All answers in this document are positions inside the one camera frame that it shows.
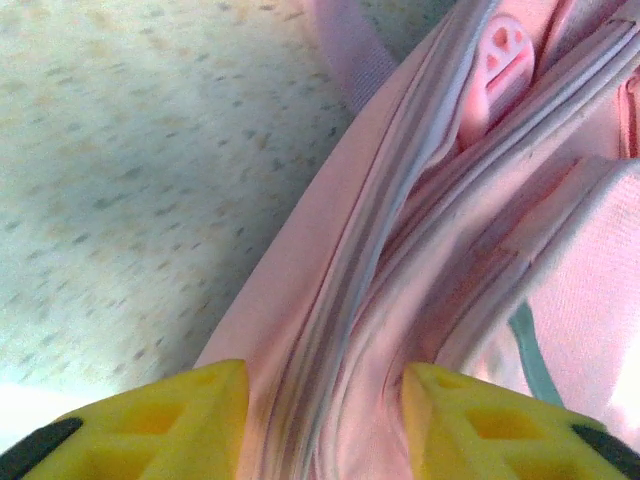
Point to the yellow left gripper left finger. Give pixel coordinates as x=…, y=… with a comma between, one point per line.
x=150, y=430

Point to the pink backpack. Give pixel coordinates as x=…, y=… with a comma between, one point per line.
x=400, y=200

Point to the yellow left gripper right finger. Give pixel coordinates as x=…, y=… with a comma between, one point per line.
x=500, y=435

